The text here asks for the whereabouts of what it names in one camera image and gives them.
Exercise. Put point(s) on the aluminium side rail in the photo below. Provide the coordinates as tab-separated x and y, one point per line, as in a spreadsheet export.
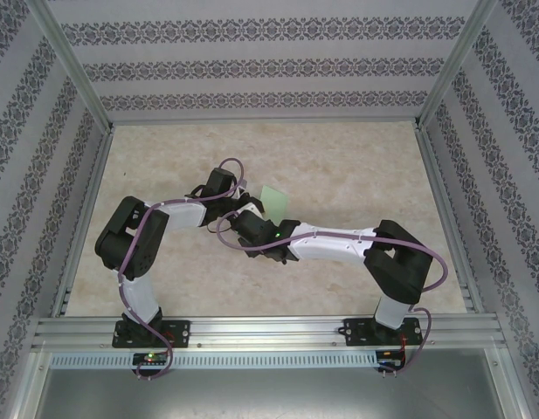
83	218
448	218

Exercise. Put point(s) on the circuit board with green light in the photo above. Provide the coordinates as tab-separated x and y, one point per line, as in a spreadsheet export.
149	358

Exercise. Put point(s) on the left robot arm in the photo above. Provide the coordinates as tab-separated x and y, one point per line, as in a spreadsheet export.
129	235

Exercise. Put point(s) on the light green cloth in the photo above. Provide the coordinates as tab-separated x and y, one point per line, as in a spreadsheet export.
275	203

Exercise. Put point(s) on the thin aluminium cross rail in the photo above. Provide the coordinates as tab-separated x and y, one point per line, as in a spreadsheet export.
264	120

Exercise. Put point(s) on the circuit board with orange light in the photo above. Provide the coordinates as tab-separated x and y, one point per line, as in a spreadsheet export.
389	355

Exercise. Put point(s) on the aluminium frame post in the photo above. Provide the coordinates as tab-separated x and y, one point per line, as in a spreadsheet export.
22	384
457	61
64	57
511	384

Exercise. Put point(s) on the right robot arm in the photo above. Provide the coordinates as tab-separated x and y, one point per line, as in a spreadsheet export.
395	262

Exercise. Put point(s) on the long aluminium base rail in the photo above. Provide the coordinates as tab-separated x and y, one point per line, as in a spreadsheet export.
269	331

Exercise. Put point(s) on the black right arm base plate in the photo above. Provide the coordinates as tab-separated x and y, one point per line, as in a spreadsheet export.
354	331

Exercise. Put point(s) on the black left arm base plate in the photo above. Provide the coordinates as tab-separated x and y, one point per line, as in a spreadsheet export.
179	334

